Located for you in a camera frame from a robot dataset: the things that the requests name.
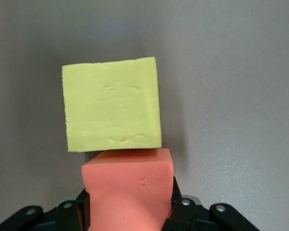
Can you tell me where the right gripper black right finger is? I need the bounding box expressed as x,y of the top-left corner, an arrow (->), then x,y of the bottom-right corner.
162,176 -> 258,231

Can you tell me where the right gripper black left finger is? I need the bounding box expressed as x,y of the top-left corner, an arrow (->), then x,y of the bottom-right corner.
0,189 -> 91,231

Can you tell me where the orange foam cube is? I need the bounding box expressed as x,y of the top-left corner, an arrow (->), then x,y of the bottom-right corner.
81,148 -> 175,231

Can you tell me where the yellow foam cube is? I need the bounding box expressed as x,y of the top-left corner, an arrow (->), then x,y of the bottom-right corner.
61,56 -> 163,153

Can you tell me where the brown table cover mat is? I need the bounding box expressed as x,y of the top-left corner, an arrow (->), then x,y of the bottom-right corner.
0,0 -> 289,231

